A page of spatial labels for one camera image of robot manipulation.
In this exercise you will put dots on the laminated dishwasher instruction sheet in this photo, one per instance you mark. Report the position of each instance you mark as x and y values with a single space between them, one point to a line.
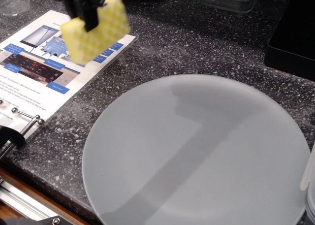
37 75

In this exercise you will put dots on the metal screw clamp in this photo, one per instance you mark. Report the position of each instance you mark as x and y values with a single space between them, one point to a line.
10 138

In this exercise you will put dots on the aluminium rail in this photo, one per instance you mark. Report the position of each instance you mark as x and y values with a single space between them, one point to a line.
26 205

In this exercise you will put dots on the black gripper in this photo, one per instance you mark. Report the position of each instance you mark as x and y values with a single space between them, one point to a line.
87 11

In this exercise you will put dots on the black tray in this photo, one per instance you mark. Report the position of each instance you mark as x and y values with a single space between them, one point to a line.
292 46

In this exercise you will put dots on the yellow foam sponge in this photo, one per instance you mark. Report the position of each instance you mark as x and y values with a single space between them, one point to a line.
84 46

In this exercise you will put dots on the clear plastic cup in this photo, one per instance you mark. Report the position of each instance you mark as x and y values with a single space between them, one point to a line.
13 7

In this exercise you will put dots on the large grey plate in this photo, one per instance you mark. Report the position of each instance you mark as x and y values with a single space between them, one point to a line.
195 150

